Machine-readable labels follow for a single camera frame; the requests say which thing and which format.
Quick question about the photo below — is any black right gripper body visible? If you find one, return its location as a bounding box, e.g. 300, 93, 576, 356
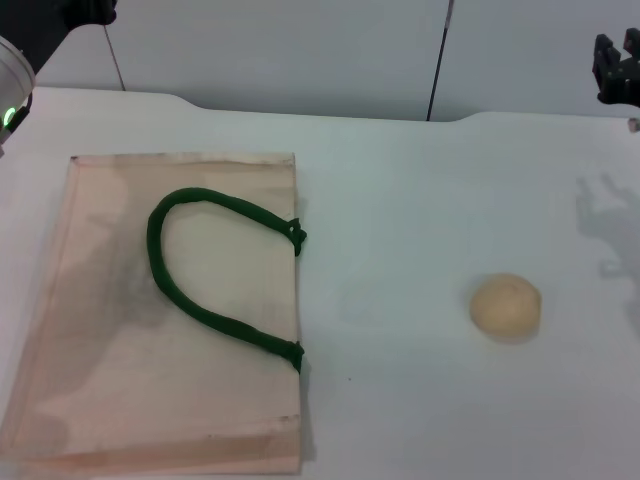
594, 60, 640, 109

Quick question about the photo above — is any round egg yolk pastry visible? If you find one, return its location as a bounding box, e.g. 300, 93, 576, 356
468, 272, 543, 345

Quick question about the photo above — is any white handbag with green handle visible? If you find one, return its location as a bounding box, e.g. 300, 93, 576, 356
0, 152, 314, 476

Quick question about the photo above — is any thin black cable on wall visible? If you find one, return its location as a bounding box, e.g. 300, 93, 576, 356
426, 0, 455, 122

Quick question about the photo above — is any thin brown cable on wall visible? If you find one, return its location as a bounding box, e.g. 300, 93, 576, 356
102, 23, 126, 93

